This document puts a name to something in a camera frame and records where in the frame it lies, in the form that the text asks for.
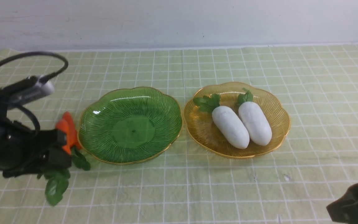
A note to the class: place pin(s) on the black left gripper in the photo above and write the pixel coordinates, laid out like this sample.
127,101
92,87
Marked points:
46,151

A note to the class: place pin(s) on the orange toy carrot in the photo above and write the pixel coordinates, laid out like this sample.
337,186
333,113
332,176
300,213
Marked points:
58,179
77,158

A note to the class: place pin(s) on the white toy radish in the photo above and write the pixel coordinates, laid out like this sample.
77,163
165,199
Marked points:
225,119
253,119

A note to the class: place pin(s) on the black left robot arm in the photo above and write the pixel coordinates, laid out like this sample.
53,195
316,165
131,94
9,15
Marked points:
14,135

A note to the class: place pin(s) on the green ribbed plastic plate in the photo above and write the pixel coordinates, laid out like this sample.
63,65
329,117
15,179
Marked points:
130,125

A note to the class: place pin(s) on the green checkered tablecloth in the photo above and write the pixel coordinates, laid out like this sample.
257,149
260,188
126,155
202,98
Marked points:
318,161

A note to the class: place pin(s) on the amber ribbed plastic plate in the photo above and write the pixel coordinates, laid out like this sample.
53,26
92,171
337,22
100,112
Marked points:
201,128

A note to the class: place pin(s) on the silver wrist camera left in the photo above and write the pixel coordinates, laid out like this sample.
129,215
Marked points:
28,90

